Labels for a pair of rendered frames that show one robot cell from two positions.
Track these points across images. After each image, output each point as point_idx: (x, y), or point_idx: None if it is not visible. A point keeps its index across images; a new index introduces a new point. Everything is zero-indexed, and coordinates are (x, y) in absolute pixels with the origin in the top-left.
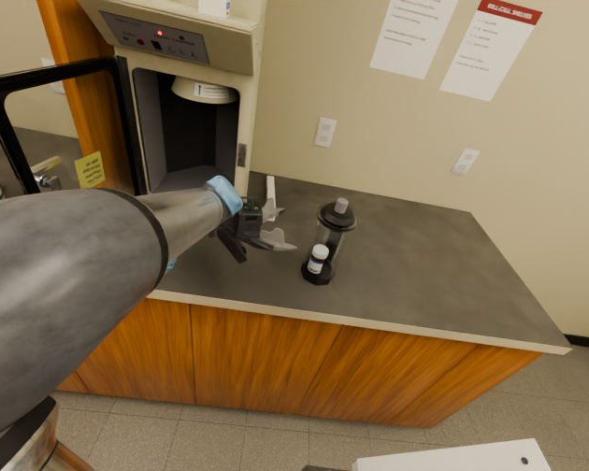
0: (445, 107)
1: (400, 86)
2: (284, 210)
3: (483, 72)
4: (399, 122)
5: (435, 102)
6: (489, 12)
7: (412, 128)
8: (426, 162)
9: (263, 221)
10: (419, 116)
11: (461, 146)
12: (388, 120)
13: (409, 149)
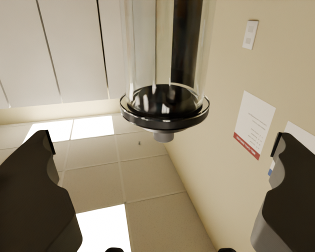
0: (270, 91)
1: (309, 120)
2: (277, 134)
3: (250, 112)
4: (310, 80)
5: (277, 97)
6: (254, 149)
7: (295, 71)
8: (280, 29)
9: (255, 225)
10: (290, 85)
11: (254, 51)
12: None
13: (299, 44)
